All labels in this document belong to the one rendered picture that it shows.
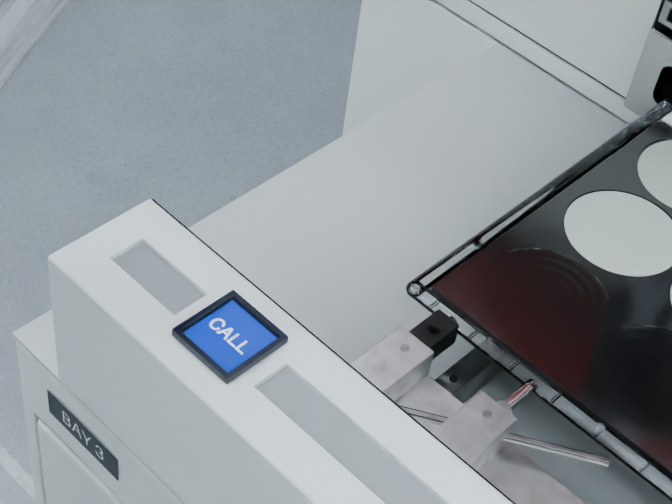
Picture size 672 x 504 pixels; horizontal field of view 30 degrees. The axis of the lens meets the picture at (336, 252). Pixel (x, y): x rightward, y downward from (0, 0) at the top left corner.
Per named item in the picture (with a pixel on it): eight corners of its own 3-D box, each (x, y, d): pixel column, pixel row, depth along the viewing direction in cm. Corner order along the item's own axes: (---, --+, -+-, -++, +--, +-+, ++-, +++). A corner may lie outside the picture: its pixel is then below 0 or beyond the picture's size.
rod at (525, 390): (524, 383, 94) (528, 372, 93) (538, 395, 94) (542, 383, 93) (485, 416, 92) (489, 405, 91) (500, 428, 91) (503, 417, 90)
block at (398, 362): (396, 348, 96) (401, 323, 94) (429, 374, 95) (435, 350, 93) (322, 403, 92) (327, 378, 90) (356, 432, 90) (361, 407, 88)
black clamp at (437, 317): (434, 326, 98) (439, 304, 96) (455, 343, 97) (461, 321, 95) (404, 349, 96) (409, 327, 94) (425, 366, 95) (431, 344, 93)
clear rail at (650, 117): (662, 105, 119) (666, 94, 118) (674, 113, 119) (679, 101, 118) (400, 294, 99) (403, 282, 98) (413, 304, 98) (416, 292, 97)
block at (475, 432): (475, 412, 93) (482, 387, 91) (510, 441, 91) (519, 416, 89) (402, 472, 88) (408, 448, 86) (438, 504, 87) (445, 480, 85)
